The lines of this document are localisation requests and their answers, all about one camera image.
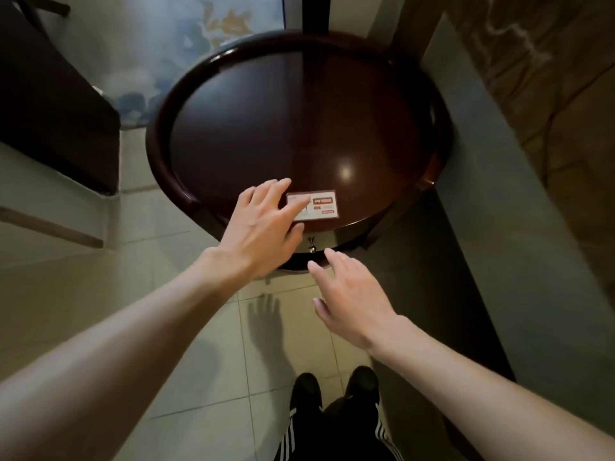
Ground person's left forearm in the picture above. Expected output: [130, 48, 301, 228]
[0, 247, 240, 461]

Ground black white-striped trousers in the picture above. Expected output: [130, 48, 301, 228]
[273, 396, 399, 461]

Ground white and red card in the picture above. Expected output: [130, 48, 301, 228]
[286, 190, 340, 222]

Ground dark wooden post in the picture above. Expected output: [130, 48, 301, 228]
[302, 0, 332, 36]

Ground round dark wooden table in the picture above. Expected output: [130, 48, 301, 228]
[145, 32, 453, 274]

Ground dark wooden cabinet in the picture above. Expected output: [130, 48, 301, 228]
[0, 0, 121, 196]

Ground person's black right shoe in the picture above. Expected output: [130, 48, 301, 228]
[344, 366, 381, 405]

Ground person's black shoe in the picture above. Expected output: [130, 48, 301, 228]
[290, 373, 323, 414]
[344, 366, 381, 405]

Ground person's left hand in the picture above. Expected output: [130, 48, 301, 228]
[206, 178, 311, 298]

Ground blue floral panel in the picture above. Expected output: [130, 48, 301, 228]
[45, 0, 285, 131]

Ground person's right forearm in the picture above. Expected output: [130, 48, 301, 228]
[368, 318, 615, 461]

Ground person's right hand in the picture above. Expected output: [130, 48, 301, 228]
[307, 249, 410, 354]

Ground person's black left shoe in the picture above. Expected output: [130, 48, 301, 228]
[290, 373, 323, 414]

